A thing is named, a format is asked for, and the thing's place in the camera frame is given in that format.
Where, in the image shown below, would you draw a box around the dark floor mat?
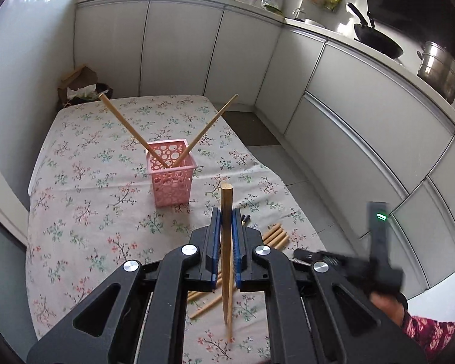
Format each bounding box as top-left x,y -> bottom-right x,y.
225,110 -> 281,148

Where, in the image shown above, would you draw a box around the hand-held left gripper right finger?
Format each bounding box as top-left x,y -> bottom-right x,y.
231,208 -> 427,364

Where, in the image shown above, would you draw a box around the glass teapot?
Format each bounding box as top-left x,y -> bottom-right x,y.
261,0 -> 286,14

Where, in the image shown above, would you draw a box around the person's right forearm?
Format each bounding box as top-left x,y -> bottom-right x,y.
401,313 -> 455,363

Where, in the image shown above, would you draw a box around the white countertop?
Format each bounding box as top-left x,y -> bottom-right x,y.
77,0 -> 455,131

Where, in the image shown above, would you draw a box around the pink perforated plastic basket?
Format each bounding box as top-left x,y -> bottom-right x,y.
146,140 -> 197,208

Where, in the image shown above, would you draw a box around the black wok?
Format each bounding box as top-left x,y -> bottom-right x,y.
346,2 -> 405,60

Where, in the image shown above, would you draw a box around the white kitchen cabinets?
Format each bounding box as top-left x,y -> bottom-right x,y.
74,0 -> 455,304

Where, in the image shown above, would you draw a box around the person's right hand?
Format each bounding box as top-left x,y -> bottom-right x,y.
371,293 -> 407,327

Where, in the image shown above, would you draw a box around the stainless steel pot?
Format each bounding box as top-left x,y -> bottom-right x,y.
416,41 -> 455,104

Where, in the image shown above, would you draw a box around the white panel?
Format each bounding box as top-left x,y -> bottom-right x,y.
0,158 -> 33,248

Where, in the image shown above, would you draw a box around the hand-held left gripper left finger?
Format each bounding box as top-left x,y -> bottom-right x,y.
26,208 -> 222,364

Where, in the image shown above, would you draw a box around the floral tablecloth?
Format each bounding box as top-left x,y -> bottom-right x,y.
26,95 -> 327,364

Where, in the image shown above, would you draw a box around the wooden chopstick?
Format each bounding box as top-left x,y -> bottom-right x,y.
220,184 -> 234,340
98,93 -> 167,168
173,93 -> 239,168

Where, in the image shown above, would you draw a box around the bunch of wooden chopsticks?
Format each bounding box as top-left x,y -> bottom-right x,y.
187,224 -> 290,320

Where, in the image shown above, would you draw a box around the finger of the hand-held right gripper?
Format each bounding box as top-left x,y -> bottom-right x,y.
293,249 -> 329,264

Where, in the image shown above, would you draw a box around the black trash bin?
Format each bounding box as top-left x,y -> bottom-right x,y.
62,83 -> 115,109

